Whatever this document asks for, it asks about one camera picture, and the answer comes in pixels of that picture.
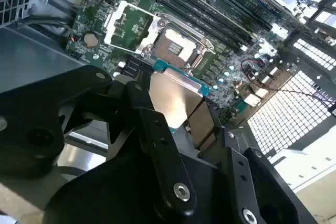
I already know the silver topped CPU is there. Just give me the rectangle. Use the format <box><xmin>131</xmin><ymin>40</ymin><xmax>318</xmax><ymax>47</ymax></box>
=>
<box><xmin>148</xmin><ymin>60</ymin><xmax>212</xmax><ymax>132</ymax></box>

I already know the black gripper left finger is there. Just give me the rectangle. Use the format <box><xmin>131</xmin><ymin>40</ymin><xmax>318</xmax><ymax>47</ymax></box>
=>
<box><xmin>0</xmin><ymin>63</ymin><xmax>198</xmax><ymax>216</ymax></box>

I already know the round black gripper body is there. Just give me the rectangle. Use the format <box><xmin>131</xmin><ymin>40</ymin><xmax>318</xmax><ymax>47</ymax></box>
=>
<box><xmin>43</xmin><ymin>141</ymin><xmax>239</xmax><ymax>224</ymax></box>

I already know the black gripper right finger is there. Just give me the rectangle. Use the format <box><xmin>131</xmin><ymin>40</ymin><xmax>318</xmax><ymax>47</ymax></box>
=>
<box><xmin>187</xmin><ymin>97</ymin><xmax>320</xmax><ymax>224</ymax></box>

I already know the metal socket cover frame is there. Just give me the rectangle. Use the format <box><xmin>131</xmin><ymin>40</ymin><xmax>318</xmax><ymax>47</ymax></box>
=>
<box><xmin>103</xmin><ymin>0</ymin><xmax>161</xmax><ymax>53</ymax></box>

